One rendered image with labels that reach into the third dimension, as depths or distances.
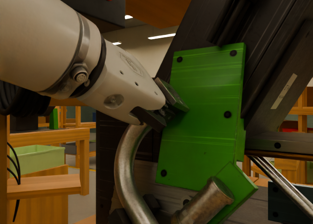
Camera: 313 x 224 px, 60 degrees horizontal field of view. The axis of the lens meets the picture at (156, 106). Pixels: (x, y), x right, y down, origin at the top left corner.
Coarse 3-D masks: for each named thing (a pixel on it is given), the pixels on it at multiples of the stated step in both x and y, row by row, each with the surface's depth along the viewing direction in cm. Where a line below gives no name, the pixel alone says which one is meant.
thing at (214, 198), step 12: (216, 180) 32; (204, 192) 32; (216, 192) 30; (228, 192) 32; (192, 204) 32; (204, 204) 31; (216, 204) 31; (180, 216) 33; (192, 216) 32; (204, 216) 31
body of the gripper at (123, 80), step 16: (112, 48) 30; (112, 64) 27; (128, 64) 31; (96, 80) 26; (112, 80) 26; (128, 80) 27; (144, 80) 31; (80, 96) 26; (96, 96) 26; (112, 96) 27; (128, 96) 27; (144, 96) 29; (160, 96) 31; (112, 112) 28; (128, 112) 29
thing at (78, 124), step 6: (78, 108) 530; (78, 114) 530; (78, 120) 530; (78, 126) 528; (84, 126) 538; (90, 126) 553; (66, 144) 560; (72, 144) 574; (78, 144) 530; (90, 144) 565; (66, 150) 541; (72, 150) 533; (78, 150) 530; (90, 150) 565; (78, 156) 528; (90, 156) 553; (78, 162) 530
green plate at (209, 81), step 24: (216, 48) 40; (240, 48) 38; (192, 72) 41; (216, 72) 39; (240, 72) 37; (192, 96) 40; (216, 96) 38; (240, 96) 36; (192, 120) 39; (216, 120) 37; (240, 120) 40; (168, 144) 40; (192, 144) 38; (216, 144) 36; (240, 144) 40; (168, 168) 39; (192, 168) 37; (216, 168) 35
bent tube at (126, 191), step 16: (160, 80) 39; (176, 96) 41; (128, 128) 41; (144, 128) 40; (128, 144) 40; (128, 160) 40; (128, 176) 39; (128, 192) 38; (128, 208) 37; (144, 208) 37
